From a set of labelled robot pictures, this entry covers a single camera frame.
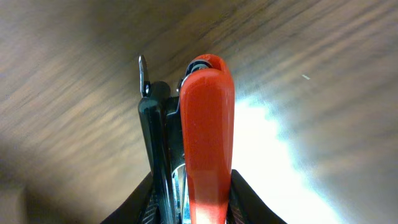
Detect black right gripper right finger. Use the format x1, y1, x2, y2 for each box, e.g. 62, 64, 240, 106
226, 169, 287, 224

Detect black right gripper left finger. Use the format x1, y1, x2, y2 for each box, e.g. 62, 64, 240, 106
101, 173, 162, 224

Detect red marker pen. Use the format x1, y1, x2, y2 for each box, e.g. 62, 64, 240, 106
180, 54, 235, 223

